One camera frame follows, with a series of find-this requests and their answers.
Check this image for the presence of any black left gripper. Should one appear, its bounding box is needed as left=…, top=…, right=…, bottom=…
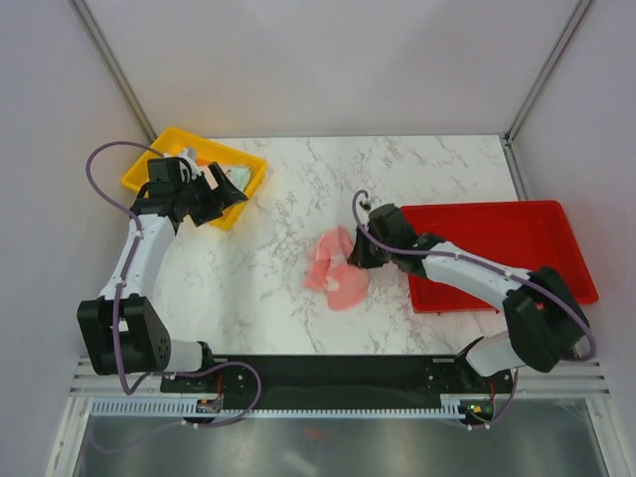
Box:
left=175, top=163, right=246, bottom=228

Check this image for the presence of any light blue white towel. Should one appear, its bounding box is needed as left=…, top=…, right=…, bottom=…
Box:
left=224, top=166, right=251, bottom=192

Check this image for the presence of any pink white towel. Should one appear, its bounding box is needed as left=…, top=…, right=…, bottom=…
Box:
left=303, top=227, right=371, bottom=312

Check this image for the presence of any orange patterned towel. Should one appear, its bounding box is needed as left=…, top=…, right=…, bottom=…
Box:
left=197, top=160, right=219, bottom=190

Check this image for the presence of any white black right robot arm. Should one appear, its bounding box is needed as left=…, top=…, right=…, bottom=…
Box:
left=348, top=197, right=596, bottom=392

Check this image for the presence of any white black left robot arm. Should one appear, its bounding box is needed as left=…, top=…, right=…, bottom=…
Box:
left=77, top=148, right=247, bottom=392

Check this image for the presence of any yellow plastic tray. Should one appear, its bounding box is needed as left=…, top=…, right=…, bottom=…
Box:
left=121, top=127, right=267, bottom=236

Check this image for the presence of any red plastic tray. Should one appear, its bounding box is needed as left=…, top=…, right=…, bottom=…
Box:
left=401, top=201, right=598, bottom=305

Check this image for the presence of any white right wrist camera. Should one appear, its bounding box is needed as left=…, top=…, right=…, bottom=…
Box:
left=359, top=198, right=372, bottom=212

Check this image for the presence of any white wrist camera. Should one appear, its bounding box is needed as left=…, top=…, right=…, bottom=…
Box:
left=177, top=147, right=204, bottom=182
left=359, top=198, right=372, bottom=212

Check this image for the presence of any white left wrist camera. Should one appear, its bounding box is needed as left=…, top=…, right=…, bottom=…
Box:
left=177, top=147, right=204, bottom=182

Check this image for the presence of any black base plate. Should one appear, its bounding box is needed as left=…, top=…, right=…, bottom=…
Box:
left=160, top=353, right=512, bottom=409

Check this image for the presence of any aluminium frame post left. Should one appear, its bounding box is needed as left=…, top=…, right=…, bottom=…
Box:
left=68, top=0, right=158, bottom=142

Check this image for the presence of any aluminium frame post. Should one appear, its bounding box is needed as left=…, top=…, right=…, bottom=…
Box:
left=501, top=0, right=595, bottom=148
left=68, top=0, right=158, bottom=142

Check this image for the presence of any white slotted cable duct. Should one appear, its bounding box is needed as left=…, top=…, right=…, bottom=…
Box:
left=89, top=397, right=467, bottom=419

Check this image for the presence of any aluminium frame post right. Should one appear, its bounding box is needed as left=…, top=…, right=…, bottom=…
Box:
left=501, top=0, right=595, bottom=148

